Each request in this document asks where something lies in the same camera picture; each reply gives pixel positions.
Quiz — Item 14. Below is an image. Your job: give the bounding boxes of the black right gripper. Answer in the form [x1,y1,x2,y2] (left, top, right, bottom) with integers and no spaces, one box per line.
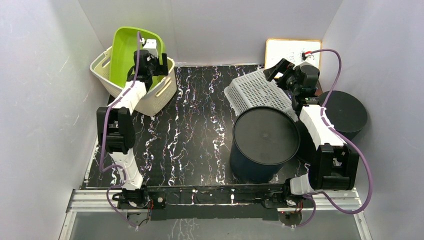
[263,58,301,95]

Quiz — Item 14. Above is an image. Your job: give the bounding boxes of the white perforated strainer basket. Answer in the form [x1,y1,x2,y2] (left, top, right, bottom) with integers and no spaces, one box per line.
[224,69,298,122]

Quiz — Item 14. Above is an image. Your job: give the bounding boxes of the dark blue large bucket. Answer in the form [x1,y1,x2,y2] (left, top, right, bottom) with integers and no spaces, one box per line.
[229,106,301,184]

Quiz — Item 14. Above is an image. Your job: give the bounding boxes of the black ribbed bucket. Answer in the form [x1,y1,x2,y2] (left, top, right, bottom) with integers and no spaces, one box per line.
[294,90,369,163]

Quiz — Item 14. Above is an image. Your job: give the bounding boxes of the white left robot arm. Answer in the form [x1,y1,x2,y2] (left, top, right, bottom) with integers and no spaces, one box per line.
[96,49,169,208]

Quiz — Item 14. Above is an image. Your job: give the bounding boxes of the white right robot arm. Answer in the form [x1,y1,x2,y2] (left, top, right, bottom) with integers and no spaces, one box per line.
[263,58,359,207]

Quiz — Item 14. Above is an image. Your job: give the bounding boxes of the dark paperback book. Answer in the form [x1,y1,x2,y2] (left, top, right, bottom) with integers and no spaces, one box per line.
[315,80,323,97]

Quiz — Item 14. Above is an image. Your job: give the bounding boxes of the green plastic basin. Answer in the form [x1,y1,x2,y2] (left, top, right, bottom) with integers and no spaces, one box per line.
[109,26,166,88]

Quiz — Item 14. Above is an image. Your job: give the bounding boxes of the small whiteboard wooden frame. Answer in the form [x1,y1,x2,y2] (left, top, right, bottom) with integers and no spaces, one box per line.
[263,38,322,78]

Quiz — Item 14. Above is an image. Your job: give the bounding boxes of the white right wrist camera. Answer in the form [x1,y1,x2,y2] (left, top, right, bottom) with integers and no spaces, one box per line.
[299,51,321,69]

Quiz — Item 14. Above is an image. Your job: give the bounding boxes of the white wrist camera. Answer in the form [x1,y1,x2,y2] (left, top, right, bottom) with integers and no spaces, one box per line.
[299,51,321,69]
[139,38,159,58]

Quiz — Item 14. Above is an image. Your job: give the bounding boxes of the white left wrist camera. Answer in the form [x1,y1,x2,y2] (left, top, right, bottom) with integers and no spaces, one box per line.
[139,38,159,58]

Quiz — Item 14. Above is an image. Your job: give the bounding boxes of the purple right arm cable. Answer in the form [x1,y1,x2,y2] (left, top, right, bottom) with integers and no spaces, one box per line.
[294,48,375,228]

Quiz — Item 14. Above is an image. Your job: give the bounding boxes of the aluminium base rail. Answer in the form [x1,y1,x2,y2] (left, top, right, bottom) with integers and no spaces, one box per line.
[59,190,372,240]

